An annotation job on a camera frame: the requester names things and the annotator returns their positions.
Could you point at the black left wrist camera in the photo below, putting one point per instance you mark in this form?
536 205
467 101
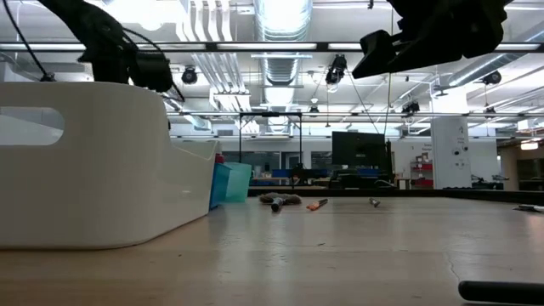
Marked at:
151 72

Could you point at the red storage shelf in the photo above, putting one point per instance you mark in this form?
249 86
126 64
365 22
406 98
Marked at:
423 166

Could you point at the black overhead light bar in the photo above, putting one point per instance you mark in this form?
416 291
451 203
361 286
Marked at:
322 47

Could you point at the glowing wall light fixture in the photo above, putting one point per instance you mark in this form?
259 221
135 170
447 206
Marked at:
529 145

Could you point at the black table rim frame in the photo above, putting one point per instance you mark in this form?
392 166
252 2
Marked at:
489 195

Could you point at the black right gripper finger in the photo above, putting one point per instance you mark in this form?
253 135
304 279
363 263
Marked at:
376 49
425 53

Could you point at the teal translucent plastic bin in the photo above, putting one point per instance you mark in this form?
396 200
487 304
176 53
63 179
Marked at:
239 183

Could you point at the grey tool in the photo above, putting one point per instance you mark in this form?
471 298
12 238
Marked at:
531 207

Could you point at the round silver ceiling duct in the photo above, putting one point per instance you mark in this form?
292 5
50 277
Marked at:
282 78

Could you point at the white building pillar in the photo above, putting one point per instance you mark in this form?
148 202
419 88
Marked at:
450 157

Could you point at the grey bristle brush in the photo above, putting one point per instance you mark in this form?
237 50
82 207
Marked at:
289 198

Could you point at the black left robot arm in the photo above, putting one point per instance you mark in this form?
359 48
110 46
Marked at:
81 17

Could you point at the black equipment under monitor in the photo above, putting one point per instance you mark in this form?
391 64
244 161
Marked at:
353 178

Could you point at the large black monitor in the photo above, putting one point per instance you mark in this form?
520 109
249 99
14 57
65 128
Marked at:
357 149

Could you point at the diagonal silver ceiling duct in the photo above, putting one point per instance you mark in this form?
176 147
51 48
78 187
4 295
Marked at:
472 74

